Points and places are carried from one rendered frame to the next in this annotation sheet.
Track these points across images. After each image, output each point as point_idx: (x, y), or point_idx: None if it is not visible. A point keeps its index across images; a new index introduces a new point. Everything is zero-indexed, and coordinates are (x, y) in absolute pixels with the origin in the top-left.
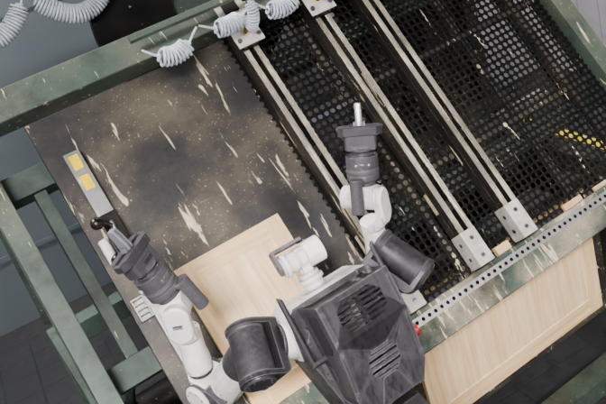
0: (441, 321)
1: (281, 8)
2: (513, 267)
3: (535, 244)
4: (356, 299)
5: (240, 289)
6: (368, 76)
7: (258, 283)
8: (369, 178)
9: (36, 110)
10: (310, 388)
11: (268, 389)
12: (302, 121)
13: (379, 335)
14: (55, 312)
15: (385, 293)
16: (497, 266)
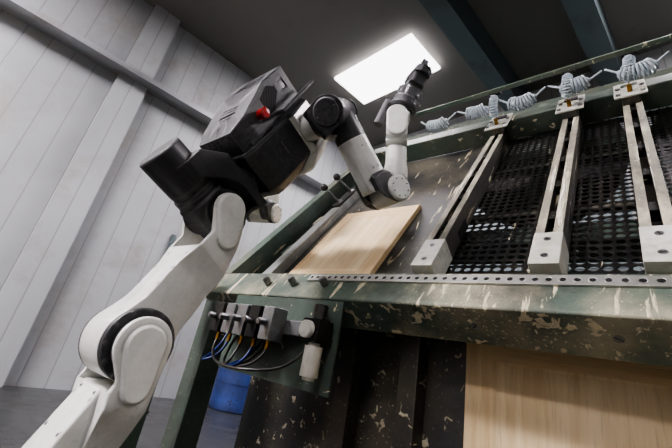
0: (430, 289)
1: (515, 99)
2: (588, 290)
3: (665, 281)
4: (253, 81)
5: (357, 228)
6: (571, 140)
7: (367, 229)
8: (395, 98)
9: (378, 156)
10: (307, 275)
11: (301, 271)
12: (484, 160)
13: (239, 97)
14: (299, 210)
15: (263, 77)
16: (558, 277)
